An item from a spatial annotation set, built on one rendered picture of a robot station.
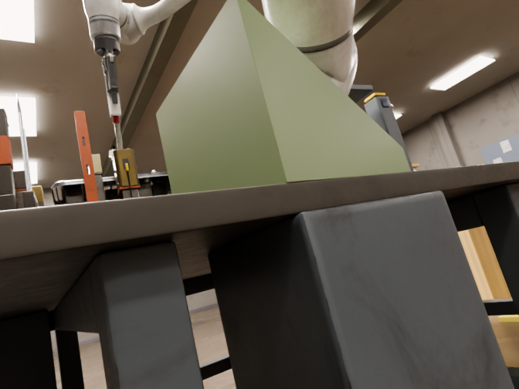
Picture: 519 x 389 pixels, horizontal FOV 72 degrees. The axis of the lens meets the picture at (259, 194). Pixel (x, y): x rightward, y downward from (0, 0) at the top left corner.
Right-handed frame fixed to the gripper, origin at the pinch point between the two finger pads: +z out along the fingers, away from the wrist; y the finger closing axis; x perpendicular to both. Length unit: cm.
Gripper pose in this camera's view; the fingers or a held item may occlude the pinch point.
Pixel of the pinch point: (114, 105)
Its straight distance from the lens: 125.1
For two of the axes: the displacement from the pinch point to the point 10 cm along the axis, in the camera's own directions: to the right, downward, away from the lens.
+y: -4.7, 0.4, 8.8
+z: 1.2, 9.9, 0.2
